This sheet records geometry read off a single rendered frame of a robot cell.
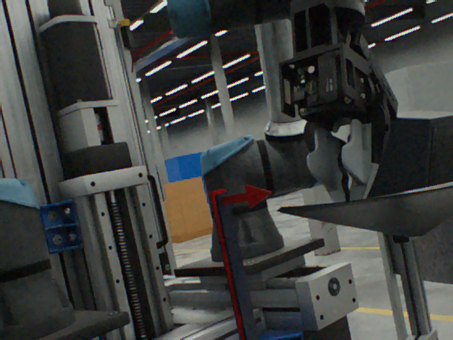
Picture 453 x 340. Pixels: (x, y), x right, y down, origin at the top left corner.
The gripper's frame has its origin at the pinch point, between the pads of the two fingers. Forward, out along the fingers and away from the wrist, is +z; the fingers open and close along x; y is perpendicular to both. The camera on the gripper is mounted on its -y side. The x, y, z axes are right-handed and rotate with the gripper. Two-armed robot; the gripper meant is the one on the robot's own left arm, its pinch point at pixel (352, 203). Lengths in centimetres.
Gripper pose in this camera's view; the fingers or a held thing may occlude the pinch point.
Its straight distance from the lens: 63.7
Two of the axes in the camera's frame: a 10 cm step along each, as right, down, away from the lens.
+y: -5.9, -1.4, -8.0
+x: 8.1, -1.4, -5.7
